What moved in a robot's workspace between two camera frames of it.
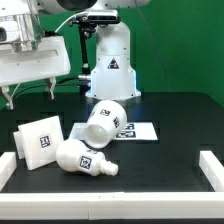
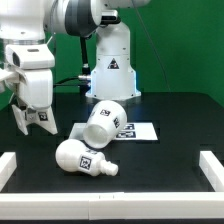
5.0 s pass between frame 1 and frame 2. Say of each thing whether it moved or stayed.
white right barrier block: stayed
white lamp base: moved
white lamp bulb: stayed
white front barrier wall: stayed
